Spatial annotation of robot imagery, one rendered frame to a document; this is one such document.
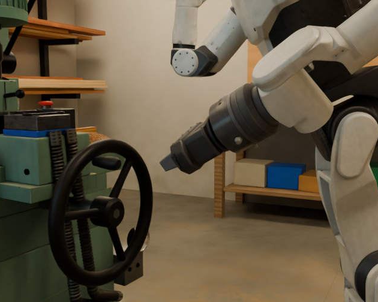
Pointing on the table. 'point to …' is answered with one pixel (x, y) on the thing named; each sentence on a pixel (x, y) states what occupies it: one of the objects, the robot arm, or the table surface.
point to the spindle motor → (8, 12)
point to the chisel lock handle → (15, 94)
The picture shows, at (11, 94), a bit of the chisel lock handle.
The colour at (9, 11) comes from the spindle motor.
